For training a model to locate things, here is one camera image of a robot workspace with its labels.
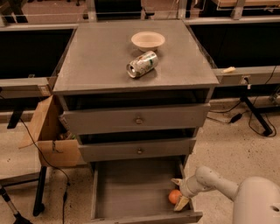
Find grey middle drawer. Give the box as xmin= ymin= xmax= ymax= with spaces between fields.
xmin=80 ymin=138 xmax=196 ymax=162

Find brown cardboard box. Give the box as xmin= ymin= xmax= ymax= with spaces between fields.
xmin=18 ymin=95 xmax=81 ymax=167

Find black power adapter cable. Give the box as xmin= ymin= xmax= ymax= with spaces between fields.
xmin=206 ymin=99 xmax=243 ymax=124

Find small beige foam piece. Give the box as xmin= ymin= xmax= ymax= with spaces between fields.
xmin=221 ymin=66 xmax=235 ymax=74

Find grey top drawer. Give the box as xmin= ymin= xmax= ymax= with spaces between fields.
xmin=62 ymin=103 xmax=210 ymax=135

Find grey open bottom drawer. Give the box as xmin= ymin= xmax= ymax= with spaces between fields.
xmin=91 ymin=157 xmax=202 ymax=224

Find black tripod leg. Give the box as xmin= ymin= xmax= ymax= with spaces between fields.
xmin=0 ymin=185 xmax=32 ymax=224

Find beige bowl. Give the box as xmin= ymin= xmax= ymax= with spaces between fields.
xmin=131 ymin=31 xmax=165 ymax=52

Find black table leg left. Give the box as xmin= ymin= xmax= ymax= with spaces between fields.
xmin=32 ymin=166 xmax=47 ymax=217

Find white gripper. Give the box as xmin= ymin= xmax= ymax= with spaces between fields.
xmin=171 ymin=175 xmax=208 ymax=212

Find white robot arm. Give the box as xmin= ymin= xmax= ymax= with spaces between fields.
xmin=171 ymin=166 xmax=280 ymax=224

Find orange fruit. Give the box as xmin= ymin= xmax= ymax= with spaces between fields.
xmin=168 ymin=189 xmax=182 ymax=205

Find crushed silver soda can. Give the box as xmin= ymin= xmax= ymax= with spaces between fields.
xmin=126 ymin=51 xmax=158 ymax=79

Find black floor cable left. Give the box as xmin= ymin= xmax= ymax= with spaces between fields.
xmin=17 ymin=116 xmax=71 ymax=224

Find grey drawer cabinet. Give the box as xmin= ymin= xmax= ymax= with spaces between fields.
xmin=52 ymin=19 xmax=221 ymax=165

